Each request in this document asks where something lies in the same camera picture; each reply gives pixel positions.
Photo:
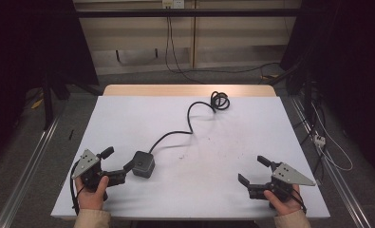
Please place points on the black metal stand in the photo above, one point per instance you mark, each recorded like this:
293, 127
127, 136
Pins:
48, 104

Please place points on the black horizontal bar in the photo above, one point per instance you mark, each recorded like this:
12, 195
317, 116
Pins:
188, 12

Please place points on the small black floor item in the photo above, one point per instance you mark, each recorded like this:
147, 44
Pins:
71, 135

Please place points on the person's right hand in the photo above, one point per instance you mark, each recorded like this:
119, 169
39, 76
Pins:
286, 207

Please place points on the black curtain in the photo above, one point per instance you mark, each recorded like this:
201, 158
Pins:
23, 63
349, 79

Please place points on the yellow floor tape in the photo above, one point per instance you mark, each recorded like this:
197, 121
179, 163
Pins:
37, 103
270, 76

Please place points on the white power strip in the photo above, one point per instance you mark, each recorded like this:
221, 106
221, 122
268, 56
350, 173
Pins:
319, 141

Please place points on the white wall socket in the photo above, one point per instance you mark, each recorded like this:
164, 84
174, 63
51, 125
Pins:
173, 3

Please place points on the wooden table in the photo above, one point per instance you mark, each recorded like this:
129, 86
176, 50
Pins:
175, 90

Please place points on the aluminium floor rail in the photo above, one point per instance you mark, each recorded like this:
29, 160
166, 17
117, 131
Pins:
340, 186
27, 177

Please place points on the black cube power adapter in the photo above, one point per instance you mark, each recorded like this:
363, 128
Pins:
143, 164

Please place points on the white table sheet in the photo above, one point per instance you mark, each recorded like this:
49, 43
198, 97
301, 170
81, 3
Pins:
239, 142

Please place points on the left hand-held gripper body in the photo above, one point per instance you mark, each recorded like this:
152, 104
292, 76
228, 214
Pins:
90, 171

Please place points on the person's left hand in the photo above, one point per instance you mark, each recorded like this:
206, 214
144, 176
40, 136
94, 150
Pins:
91, 199

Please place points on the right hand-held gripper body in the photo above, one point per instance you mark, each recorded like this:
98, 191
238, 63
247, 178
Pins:
286, 177

